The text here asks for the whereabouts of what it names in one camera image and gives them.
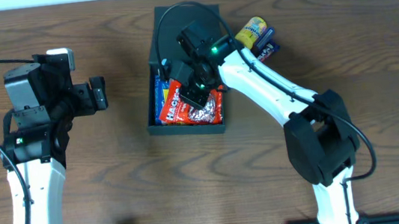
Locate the yellow Mentos candy tub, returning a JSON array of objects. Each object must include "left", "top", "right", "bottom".
[{"left": 235, "top": 16, "right": 267, "bottom": 49}]

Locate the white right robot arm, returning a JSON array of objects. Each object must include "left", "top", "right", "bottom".
[{"left": 160, "top": 23, "right": 363, "bottom": 224}]

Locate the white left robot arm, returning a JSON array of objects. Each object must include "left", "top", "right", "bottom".
[{"left": 2, "top": 48, "right": 108, "bottom": 224}]

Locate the red Hacks candy bag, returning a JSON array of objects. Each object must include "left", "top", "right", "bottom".
[{"left": 159, "top": 80, "right": 223, "bottom": 125}]

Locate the purple Dairy Milk chocolate bar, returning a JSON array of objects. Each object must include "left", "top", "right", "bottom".
[{"left": 257, "top": 40, "right": 280, "bottom": 62}]

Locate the yellow Hacks candy bag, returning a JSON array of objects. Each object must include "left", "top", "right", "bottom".
[{"left": 162, "top": 88, "right": 169, "bottom": 103}]

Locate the blue cookie roll pack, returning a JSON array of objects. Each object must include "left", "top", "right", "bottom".
[{"left": 153, "top": 75, "right": 170, "bottom": 126}]

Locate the black fabric storage box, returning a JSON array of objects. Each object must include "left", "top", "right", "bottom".
[{"left": 147, "top": 5, "right": 226, "bottom": 136}]

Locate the small blue candy stick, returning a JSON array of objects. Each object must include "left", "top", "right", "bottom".
[{"left": 252, "top": 27, "right": 275, "bottom": 52}]

